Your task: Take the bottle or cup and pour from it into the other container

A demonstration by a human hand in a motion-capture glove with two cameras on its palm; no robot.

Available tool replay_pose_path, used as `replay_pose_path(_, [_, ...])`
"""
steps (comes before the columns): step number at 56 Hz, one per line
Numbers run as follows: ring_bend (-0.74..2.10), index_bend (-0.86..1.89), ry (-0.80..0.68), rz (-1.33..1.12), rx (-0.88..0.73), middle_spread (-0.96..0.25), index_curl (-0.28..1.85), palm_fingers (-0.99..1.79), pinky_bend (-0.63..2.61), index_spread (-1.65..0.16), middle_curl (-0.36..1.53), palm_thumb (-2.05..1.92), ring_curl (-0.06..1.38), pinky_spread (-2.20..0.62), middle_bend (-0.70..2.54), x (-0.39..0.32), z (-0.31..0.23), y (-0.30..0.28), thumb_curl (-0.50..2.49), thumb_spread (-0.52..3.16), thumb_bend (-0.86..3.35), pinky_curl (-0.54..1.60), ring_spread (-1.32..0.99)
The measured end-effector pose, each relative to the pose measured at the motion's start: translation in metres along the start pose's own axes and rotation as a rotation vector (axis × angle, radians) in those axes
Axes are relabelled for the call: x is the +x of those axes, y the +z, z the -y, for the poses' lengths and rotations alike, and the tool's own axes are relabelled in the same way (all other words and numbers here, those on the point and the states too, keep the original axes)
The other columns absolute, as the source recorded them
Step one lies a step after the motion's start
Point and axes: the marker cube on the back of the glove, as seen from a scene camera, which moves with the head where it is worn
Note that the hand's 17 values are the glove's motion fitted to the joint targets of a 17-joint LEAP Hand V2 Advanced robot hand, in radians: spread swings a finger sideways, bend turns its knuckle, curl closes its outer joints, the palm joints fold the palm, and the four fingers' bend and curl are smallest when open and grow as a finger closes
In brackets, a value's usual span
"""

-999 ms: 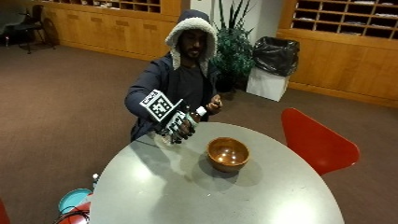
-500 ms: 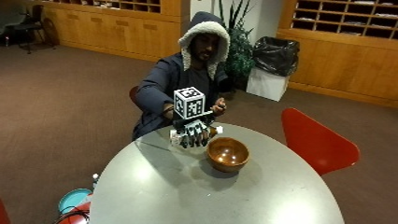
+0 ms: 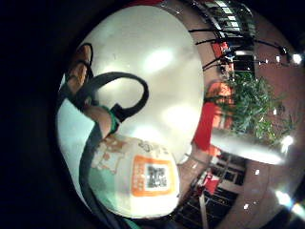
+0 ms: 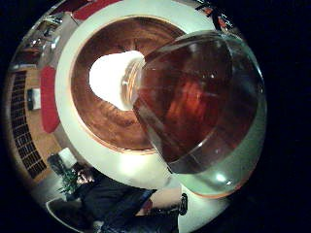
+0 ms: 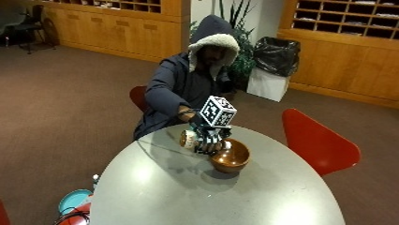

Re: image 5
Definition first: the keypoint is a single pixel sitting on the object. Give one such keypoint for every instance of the white bin with black bag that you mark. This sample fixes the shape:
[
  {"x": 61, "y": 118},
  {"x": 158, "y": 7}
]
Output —
[{"x": 271, "y": 68}]

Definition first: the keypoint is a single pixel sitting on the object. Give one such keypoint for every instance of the small jar with white lid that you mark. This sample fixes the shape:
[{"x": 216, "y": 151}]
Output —
[{"x": 188, "y": 139}]

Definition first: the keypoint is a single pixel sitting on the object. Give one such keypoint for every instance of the red container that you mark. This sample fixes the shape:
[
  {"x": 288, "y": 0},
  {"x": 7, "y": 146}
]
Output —
[{"x": 78, "y": 214}]

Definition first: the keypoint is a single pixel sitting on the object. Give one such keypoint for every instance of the the person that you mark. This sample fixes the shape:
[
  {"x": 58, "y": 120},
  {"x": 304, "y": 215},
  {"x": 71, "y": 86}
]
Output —
[{"x": 187, "y": 78}]

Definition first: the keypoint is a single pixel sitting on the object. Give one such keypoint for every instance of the wooden cabinet with pigeonholes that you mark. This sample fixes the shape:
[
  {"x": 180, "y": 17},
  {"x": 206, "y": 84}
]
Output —
[
  {"x": 123, "y": 25},
  {"x": 344, "y": 47}
]

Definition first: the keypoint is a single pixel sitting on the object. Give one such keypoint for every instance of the red chair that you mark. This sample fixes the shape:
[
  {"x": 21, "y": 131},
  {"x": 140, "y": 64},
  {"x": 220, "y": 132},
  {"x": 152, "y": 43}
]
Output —
[
  {"x": 138, "y": 97},
  {"x": 319, "y": 143}
]

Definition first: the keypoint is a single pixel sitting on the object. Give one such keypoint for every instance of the black chair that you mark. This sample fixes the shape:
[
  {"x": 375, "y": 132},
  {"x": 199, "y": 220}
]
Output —
[{"x": 30, "y": 26}]

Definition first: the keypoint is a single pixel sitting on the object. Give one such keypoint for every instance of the green potted plant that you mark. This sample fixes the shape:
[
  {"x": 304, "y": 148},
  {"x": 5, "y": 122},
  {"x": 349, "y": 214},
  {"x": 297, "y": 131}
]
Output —
[{"x": 242, "y": 53}]

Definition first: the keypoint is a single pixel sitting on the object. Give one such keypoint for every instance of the brown wooden bowl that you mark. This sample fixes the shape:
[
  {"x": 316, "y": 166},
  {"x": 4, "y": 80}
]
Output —
[{"x": 230, "y": 157}]

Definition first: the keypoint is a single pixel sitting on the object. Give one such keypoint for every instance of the teal round lid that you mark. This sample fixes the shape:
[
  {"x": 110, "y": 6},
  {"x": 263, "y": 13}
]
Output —
[{"x": 73, "y": 200}]

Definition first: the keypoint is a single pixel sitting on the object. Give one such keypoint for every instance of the white marker cube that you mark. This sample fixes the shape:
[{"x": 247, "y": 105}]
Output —
[{"x": 216, "y": 111}]

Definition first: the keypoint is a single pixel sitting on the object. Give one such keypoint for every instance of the small white bottle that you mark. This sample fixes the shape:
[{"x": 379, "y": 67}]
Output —
[{"x": 95, "y": 180}]

